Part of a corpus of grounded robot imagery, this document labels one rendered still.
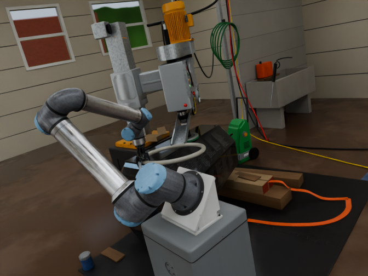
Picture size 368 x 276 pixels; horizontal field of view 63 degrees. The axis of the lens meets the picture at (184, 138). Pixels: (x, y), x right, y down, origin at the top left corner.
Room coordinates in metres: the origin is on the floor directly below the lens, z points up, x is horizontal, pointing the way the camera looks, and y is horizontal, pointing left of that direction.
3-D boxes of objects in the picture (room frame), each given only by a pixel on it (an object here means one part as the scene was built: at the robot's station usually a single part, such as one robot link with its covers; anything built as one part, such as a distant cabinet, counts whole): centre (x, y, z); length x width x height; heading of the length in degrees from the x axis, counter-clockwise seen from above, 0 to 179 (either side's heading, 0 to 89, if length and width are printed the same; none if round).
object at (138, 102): (3.43, 0.48, 1.36); 0.35 x 0.35 x 0.41
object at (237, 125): (4.03, -0.76, 0.43); 0.35 x 0.35 x 0.87; 30
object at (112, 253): (2.40, 0.86, 0.02); 0.25 x 0.10 x 0.01; 46
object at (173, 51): (3.10, -0.11, 1.64); 0.96 x 0.25 x 0.17; 168
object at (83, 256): (2.30, 1.06, 0.08); 0.10 x 0.10 x 0.13
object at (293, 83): (5.51, -1.96, 0.43); 1.30 x 0.62 x 0.86; 128
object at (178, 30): (3.40, -0.19, 1.92); 0.31 x 0.28 x 0.40; 78
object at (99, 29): (3.33, 0.59, 2.00); 0.20 x 0.18 x 0.15; 45
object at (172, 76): (2.83, -0.05, 1.35); 0.36 x 0.22 x 0.45; 168
